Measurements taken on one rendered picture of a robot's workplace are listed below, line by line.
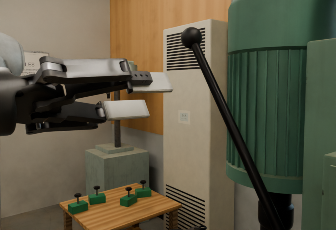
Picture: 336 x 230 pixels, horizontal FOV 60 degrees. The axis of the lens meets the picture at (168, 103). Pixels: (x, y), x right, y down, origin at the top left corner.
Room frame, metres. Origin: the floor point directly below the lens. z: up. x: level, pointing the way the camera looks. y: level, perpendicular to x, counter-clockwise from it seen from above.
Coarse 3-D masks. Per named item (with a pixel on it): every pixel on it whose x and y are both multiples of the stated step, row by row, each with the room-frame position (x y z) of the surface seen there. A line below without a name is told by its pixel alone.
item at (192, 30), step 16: (192, 32) 0.46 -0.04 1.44; (192, 48) 0.47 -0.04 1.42; (208, 64) 0.45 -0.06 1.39; (208, 80) 0.44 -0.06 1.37; (224, 112) 0.41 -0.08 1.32; (240, 144) 0.39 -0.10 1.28; (256, 176) 0.37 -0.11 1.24; (256, 192) 0.36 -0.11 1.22; (272, 208) 0.35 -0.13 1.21; (272, 224) 0.34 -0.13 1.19
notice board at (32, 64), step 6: (24, 54) 3.03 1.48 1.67; (30, 54) 3.07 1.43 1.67; (36, 54) 3.10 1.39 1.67; (42, 54) 3.14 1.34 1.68; (48, 54) 3.18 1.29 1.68; (30, 60) 3.06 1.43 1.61; (36, 60) 3.10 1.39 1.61; (24, 66) 3.03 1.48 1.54; (30, 66) 3.06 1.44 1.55; (36, 66) 3.10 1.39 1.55; (24, 72) 3.03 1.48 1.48; (30, 72) 3.06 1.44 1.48
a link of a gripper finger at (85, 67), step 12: (48, 60) 0.30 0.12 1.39; (60, 60) 0.31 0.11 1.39; (72, 60) 0.32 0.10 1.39; (84, 60) 0.32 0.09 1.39; (96, 60) 0.33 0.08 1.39; (108, 60) 0.34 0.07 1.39; (120, 60) 0.34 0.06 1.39; (48, 72) 0.29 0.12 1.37; (60, 72) 0.30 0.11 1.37; (72, 72) 0.31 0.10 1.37; (84, 72) 0.31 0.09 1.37; (96, 72) 0.32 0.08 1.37; (108, 72) 0.33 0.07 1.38; (120, 72) 0.33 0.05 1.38
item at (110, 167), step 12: (108, 96) 2.97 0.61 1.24; (120, 132) 2.84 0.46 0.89; (108, 144) 2.95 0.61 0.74; (120, 144) 2.83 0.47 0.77; (96, 156) 2.66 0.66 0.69; (108, 156) 2.61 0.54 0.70; (120, 156) 2.63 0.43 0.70; (132, 156) 2.71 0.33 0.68; (144, 156) 2.79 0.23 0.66; (96, 168) 2.66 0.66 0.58; (108, 168) 2.56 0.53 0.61; (120, 168) 2.63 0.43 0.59; (132, 168) 2.71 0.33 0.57; (144, 168) 2.79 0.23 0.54; (96, 180) 2.67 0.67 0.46; (108, 180) 2.56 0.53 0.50; (120, 180) 2.63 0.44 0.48; (132, 180) 2.71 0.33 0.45
